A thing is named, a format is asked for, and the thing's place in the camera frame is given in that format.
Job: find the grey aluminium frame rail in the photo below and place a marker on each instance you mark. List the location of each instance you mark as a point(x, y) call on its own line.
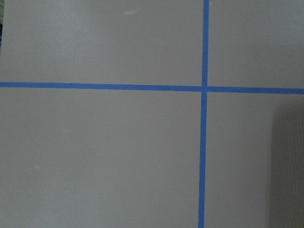
point(2, 3)

